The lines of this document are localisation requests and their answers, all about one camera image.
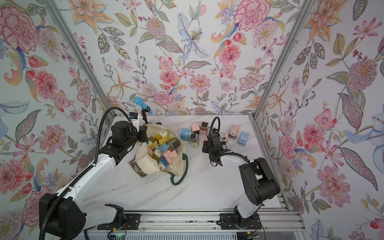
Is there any pink round pencil sharpener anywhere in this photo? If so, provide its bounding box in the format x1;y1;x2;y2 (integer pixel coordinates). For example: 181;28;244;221
229;125;240;139

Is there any light blue pencil sharpener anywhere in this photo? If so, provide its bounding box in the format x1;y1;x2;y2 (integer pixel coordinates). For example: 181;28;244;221
180;129;191;142

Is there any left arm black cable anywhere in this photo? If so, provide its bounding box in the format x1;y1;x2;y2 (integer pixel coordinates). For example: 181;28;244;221
38;106;133;240

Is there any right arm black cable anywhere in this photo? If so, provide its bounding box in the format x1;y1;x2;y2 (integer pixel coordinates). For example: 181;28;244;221
208;116;250;168

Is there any blue round-front pencil sharpener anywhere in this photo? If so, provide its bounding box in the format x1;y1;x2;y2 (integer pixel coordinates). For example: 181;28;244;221
156;143;170;153

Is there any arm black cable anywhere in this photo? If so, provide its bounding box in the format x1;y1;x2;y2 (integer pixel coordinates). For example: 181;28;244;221
38;106;133;240
208;116;250;168

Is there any black microphone stand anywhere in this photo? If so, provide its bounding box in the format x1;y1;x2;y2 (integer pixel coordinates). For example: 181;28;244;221
142;108;151;125

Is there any large pink pencil sharpener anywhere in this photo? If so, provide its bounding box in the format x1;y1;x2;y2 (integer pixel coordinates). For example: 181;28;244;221
191;122;200;135

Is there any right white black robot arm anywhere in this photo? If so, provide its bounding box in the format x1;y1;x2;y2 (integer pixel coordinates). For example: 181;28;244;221
202;133;281;230

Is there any pale green cube sharpener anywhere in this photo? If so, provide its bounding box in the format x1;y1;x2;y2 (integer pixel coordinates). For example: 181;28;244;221
189;133;200;148

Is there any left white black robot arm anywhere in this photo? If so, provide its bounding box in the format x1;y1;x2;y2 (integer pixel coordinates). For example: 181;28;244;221
39;121;148;240

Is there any cream pencil sharpener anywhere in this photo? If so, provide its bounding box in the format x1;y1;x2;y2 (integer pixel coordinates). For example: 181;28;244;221
219;132;228;144

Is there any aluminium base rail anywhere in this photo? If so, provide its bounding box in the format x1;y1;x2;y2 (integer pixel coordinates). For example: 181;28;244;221
75;208;309;240

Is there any small pink pencil sharpener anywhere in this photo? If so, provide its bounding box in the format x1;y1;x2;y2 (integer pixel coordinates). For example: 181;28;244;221
200;122;209;135

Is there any blue cube pencil sharpener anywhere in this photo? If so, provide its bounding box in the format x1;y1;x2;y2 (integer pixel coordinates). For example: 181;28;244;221
238;131;250;146

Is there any sage green cube sharpener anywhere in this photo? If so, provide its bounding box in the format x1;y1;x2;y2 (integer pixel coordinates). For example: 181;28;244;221
167;138;180;150

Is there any cream green tote bag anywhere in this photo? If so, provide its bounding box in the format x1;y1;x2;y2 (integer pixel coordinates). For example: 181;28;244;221
129;124;189;186

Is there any pink square pencil sharpener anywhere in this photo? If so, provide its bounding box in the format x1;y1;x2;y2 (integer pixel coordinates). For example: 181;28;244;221
199;135;208;145

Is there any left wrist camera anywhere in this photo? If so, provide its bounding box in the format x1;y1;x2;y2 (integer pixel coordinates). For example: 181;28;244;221
129;112;141;131

